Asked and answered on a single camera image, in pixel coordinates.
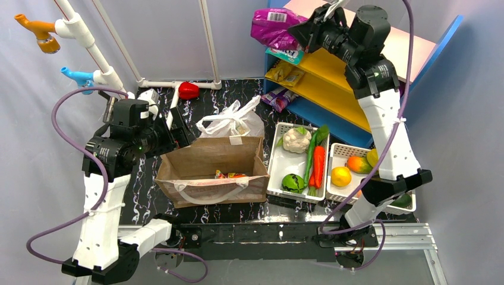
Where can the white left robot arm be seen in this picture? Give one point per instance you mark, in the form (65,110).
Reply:
(135,129)

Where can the green chili pepper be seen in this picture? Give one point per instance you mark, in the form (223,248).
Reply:
(317,138)

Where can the red green mango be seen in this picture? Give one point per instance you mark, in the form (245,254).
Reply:
(359,165)

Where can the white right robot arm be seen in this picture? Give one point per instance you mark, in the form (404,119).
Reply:
(375,85)

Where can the green avocado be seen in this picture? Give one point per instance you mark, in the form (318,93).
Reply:
(404,201)

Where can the purple snack bag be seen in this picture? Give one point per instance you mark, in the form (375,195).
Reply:
(279,98)
(269,27)

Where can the purple snack bag top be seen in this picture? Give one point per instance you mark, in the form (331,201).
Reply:
(269,27)

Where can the orange carrot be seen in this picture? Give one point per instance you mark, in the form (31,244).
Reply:
(316,178)

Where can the green Fox's candy bag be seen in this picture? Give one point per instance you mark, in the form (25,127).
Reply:
(291,56)

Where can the purple snack bag bottom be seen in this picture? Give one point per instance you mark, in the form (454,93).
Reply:
(279,98)

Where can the yellow lemon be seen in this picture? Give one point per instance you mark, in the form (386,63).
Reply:
(340,176)

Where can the orange snack bag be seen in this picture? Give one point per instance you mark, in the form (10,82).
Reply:
(229,175)

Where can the white vegetable basket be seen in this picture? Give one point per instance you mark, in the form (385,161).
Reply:
(282,163)

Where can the green watermelon toy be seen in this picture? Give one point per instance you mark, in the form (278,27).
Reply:
(293,183)

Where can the white plastic grocery bag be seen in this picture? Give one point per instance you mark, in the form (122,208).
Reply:
(234,120)

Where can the yellow starfruit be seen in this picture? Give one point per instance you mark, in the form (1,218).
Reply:
(372,157)

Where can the blue pipe hook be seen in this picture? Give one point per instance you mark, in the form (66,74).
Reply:
(82,79)

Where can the white fruit basket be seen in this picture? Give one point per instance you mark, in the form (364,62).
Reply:
(338,156)

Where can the dark metal hook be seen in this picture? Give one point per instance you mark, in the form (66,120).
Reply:
(111,100)

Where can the red pepper toy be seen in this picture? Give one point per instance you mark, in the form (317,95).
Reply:
(188,91)

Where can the aluminium base frame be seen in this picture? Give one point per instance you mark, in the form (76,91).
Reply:
(272,241)

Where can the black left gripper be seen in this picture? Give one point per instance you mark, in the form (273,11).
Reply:
(173,128)

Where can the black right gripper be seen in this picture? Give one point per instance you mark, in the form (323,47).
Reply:
(315,27)

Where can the orange pipe hook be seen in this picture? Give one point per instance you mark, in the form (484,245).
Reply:
(43,33)

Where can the colourful wooden shelf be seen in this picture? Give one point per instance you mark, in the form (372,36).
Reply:
(327,98)

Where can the white cauliflower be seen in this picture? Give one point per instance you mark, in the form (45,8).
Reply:
(296,140)

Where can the brown paper bag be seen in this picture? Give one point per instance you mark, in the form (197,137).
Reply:
(187,175)

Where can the yellow snack packet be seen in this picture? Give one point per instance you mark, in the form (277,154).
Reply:
(284,74)

